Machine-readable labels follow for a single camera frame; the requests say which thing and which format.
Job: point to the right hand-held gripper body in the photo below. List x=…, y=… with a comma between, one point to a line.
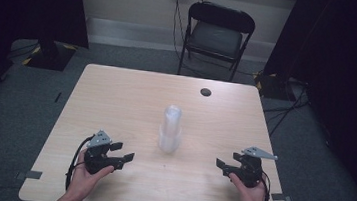
x=251, y=171

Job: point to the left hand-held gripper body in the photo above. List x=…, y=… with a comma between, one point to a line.
x=99, y=162

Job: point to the stack of clear plastic cups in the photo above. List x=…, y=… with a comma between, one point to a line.
x=170, y=130

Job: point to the person's left hand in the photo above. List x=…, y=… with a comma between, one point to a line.
x=84, y=181

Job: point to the person's right hand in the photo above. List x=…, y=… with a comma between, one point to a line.
x=251, y=198

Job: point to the grey tape strip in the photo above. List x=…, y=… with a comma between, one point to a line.
x=280, y=197
x=34, y=175

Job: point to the small black floor object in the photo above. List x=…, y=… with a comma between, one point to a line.
x=57, y=97

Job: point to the black stand base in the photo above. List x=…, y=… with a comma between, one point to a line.
x=50, y=55
x=273, y=87

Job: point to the black folding chair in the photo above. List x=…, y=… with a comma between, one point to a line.
x=214, y=39

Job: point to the dark curtain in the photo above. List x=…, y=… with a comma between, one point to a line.
x=26, y=0
x=344, y=64

